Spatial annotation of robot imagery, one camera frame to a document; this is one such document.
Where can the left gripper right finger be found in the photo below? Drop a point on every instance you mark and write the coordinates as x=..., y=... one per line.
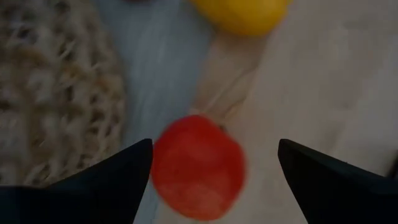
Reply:
x=342, y=199

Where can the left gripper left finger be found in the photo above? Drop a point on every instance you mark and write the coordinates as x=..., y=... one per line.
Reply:
x=93, y=199

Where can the red tomato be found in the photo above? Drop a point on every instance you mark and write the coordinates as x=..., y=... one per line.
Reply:
x=199, y=168

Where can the woven straw basket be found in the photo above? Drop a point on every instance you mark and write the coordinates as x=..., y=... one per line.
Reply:
x=46, y=93

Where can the yellow bell pepper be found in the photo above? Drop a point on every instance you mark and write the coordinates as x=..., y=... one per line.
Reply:
x=242, y=15

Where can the grey woven placemat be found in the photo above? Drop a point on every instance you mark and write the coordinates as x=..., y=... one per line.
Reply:
x=161, y=62

